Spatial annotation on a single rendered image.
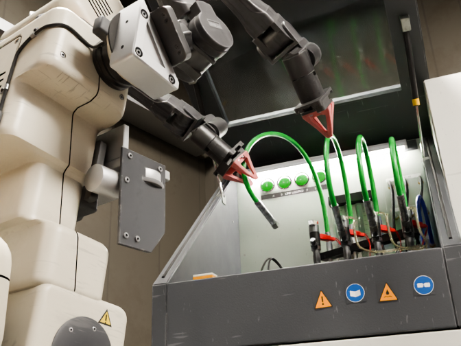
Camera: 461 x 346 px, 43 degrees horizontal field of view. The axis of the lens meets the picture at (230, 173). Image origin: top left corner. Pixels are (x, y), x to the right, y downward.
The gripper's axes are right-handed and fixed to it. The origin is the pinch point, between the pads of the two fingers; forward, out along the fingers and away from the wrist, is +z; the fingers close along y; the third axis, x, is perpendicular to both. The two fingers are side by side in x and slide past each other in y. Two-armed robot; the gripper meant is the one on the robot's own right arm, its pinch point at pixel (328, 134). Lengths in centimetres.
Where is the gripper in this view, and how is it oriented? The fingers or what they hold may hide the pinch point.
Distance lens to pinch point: 133.8
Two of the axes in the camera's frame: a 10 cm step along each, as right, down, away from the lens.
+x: -8.2, 2.6, 5.2
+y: 3.9, -4.2, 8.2
